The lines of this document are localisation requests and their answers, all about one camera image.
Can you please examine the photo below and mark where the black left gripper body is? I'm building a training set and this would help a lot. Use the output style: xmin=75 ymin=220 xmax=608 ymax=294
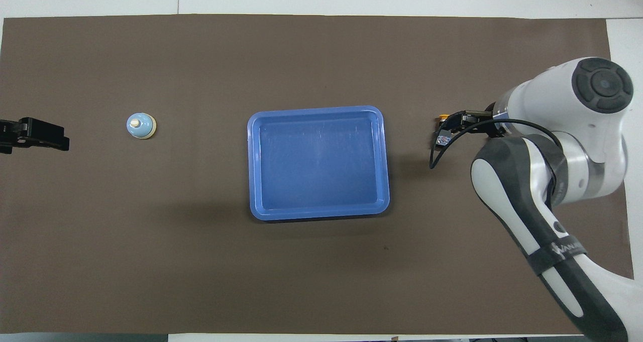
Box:
xmin=0 ymin=117 xmax=65 ymax=154

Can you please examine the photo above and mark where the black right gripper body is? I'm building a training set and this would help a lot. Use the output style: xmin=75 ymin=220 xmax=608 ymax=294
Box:
xmin=463 ymin=109 xmax=504 ymax=138

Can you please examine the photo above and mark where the yellow push button switch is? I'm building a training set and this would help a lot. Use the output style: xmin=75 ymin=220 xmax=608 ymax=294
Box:
xmin=435 ymin=113 xmax=453 ymax=147

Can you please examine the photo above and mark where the light blue desk bell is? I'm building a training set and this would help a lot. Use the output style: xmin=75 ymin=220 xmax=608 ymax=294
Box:
xmin=126 ymin=112 xmax=157 ymax=140

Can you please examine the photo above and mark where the blue plastic tray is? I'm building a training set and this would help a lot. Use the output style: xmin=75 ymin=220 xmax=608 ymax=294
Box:
xmin=247 ymin=105 xmax=391 ymax=222

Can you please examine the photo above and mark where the brown table mat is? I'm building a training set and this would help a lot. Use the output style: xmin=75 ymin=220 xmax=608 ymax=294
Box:
xmin=0 ymin=14 xmax=634 ymax=335

